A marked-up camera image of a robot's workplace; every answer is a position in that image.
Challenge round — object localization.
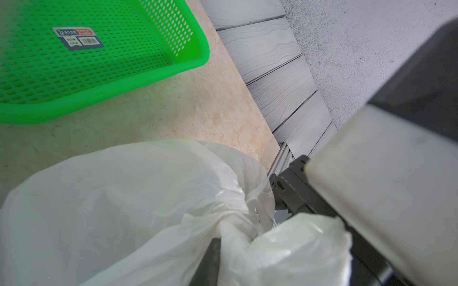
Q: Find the white plastic bag lemon print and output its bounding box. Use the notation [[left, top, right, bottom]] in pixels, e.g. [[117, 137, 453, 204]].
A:
[[1, 140, 352, 286]]

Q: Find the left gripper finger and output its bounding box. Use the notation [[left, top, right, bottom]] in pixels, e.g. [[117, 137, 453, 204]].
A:
[[189, 238, 221, 286]]

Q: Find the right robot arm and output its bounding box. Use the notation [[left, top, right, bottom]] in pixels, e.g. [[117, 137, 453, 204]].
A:
[[270, 20, 458, 286]]

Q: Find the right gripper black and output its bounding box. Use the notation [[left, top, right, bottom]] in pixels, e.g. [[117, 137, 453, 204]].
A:
[[269, 155, 411, 286]]

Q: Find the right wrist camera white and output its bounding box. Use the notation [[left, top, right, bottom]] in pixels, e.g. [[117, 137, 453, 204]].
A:
[[305, 105, 458, 286]]

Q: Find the green plastic basket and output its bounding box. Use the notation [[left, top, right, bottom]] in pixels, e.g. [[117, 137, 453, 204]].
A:
[[1, 1, 210, 125]]

